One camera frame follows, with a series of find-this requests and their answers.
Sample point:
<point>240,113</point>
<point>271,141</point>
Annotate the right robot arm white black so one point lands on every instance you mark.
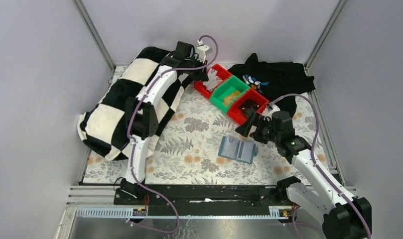
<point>341,214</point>

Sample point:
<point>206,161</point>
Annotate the floral patterned table mat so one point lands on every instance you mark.
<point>187,151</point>

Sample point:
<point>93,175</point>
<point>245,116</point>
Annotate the yellow item in green bin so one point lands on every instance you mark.
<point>230,98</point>

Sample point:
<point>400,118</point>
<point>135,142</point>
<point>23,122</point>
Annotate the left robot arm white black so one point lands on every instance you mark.
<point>143,113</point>

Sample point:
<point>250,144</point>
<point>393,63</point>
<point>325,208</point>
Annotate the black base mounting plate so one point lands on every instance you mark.
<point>207,200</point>

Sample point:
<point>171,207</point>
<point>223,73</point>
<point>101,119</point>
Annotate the blue card holder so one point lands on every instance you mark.
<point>237,150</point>

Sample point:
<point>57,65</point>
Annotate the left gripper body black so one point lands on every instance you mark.
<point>199,74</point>

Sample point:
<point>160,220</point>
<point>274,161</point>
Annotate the near red plastic bin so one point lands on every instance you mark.
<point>235,113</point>

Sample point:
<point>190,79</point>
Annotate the far red plastic bin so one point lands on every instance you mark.
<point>216,74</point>

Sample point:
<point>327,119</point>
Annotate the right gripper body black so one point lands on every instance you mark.
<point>254,125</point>

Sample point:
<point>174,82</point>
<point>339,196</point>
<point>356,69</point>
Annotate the black cloth garment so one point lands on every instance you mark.
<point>283,77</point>

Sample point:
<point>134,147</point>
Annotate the black object in bin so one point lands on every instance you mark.
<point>248,107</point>

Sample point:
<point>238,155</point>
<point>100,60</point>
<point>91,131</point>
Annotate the silver VIP card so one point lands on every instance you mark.
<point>212,83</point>

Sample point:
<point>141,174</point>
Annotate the small colourful toy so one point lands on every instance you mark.
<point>253,83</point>

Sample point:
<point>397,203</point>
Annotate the red plastic bin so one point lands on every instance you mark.
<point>235,113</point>
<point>216,74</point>

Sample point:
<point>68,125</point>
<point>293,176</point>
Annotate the black white checkered pillow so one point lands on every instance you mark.
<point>103,129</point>

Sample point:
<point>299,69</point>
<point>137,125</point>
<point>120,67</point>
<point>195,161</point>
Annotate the green plastic bin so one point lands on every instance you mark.
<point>230,85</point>

